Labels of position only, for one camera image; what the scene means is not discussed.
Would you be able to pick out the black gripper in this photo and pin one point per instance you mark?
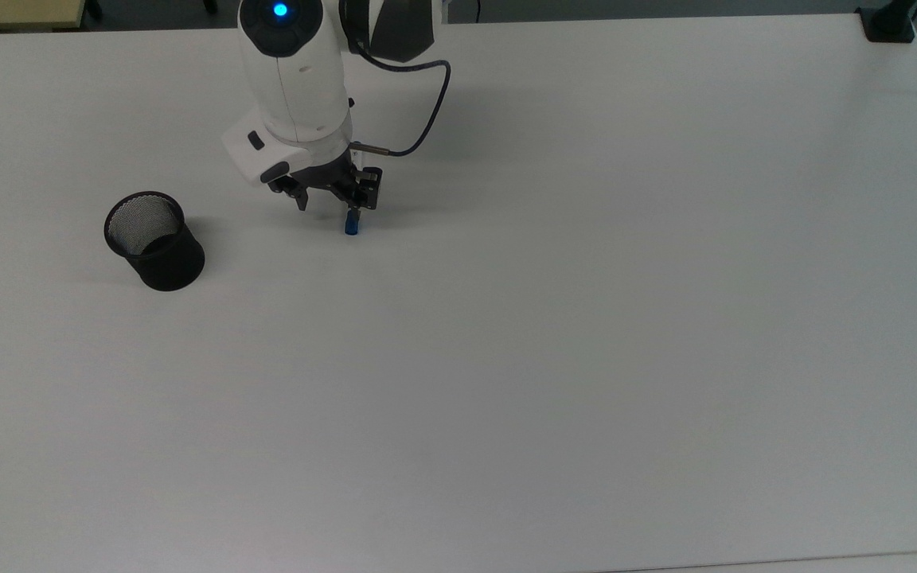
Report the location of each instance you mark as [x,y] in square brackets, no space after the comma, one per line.
[323,173]

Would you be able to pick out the blue and white marker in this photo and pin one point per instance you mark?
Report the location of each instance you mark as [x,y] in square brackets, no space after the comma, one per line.
[352,224]

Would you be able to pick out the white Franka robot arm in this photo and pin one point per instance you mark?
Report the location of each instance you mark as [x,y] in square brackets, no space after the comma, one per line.
[299,87]

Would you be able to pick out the black mesh pen cup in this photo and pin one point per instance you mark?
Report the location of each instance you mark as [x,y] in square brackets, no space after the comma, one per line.
[168,263]

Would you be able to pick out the yellow wooden table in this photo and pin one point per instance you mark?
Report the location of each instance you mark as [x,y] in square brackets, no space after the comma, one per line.
[13,12]

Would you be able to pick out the black clamped camera pole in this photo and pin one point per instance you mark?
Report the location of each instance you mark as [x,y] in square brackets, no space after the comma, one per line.
[888,24]

